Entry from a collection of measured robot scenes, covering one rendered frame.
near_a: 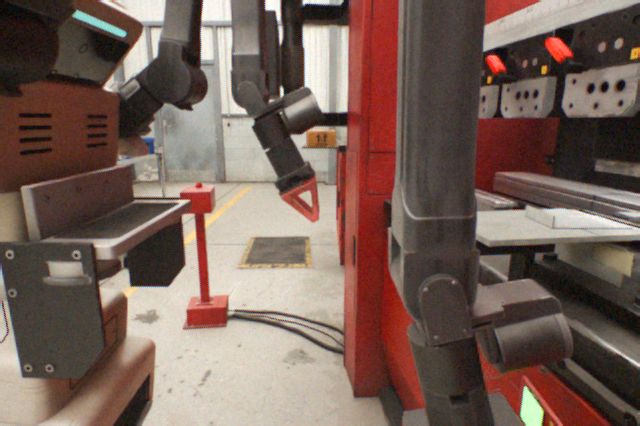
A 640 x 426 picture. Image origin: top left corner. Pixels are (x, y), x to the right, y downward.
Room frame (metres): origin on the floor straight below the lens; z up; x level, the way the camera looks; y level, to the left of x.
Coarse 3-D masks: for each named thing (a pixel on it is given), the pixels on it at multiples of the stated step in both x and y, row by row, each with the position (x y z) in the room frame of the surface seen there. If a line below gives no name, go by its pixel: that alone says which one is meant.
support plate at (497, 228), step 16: (480, 224) 0.64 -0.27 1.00; (496, 224) 0.64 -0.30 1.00; (512, 224) 0.64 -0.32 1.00; (528, 224) 0.64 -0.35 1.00; (480, 240) 0.57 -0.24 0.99; (496, 240) 0.55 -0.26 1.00; (512, 240) 0.55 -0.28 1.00; (528, 240) 0.56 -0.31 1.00; (544, 240) 0.56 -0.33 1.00; (560, 240) 0.57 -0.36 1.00; (576, 240) 0.57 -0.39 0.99; (592, 240) 0.57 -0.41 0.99; (608, 240) 0.58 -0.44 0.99; (624, 240) 0.58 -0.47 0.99
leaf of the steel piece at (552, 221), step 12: (528, 216) 0.68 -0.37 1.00; (540, 216) 0.65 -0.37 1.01; (552, 216) 0.61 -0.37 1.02; (564, 216) 0.69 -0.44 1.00; (576, 216) 0.69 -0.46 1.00; (552, 228) 0.61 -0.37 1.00; (564, 228) 0.61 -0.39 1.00; (576, 228) 0.61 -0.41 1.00; (588, 228) 0.61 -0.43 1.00; (600, 228) 0.61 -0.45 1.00; (612, 228) 0.61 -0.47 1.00
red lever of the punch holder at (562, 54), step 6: (546, 42) 0.78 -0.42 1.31; (552, 42) 0.77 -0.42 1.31; (558, 42) 0.76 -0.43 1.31; (546, 48) 0.78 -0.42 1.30; (552, 48) 0.76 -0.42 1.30; (558, 48) 0.75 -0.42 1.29; (564, 48) 0.75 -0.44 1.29; (552, 54) 0.76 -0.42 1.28; (558, 54) 0.74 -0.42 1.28; (564, 54) 0.74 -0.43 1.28; (570, 54) 0.74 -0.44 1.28; (558, 60) 0.74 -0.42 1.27; (564, 60) 0.73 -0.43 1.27; (570, 60) 0.73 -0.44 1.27; (564, 66) 0.72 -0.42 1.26; (570, 66) 0.71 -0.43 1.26; (576, 66) 0.71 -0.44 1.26; (582, 66) 0.71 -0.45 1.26; (588, 66) 0.72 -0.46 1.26; (564, 72) 0.72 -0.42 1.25; (570, 72) 0.71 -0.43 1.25; (576, 72) 0.71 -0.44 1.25
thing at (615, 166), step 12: (600, 120) 0.72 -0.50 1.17; (612, 120) 0.69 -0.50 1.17; (624, 120) 0.67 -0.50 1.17; (636, 120) 0.65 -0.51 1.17; (600, 132) 0.71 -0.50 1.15; (612, 132) 0.69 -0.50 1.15; (624, 132) 0.67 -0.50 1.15; (636, 132) 0.65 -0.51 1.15; (600, 144) 0.71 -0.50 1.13; (612, 144) 0.69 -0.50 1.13; (624, 144) 0.66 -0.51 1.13; (636, 144) 0.64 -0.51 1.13; (600, 156) 0.71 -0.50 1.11; (612, 156) 0.68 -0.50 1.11; (624, 156) 0.66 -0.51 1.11; (636, 156) 0.64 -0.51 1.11; (600, 168) 0.71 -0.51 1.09; (612, 168) 0.69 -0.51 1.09; (624, 168) 0.67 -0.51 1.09; (636, 168) 0.64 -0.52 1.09
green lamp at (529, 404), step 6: (528, 390) 0.44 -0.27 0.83; (528, 396) 0.44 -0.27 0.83; (528, 402) 0.44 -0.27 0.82; (534, 402) 0.42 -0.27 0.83; (522, 408) 0.45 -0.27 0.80; (528, 408) 0.43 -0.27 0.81; (534, 408) 0.42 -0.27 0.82; (540, 408) 0.41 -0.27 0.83; (522, 414) 0.45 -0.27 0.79; (528, 414) 0.43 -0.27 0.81; (534, 414) 0.42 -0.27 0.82; (540, 414) 0.41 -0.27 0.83; (528, 420) 0.43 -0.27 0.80; (534, 420) 0.42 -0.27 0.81; (540, 420) 0.41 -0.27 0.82
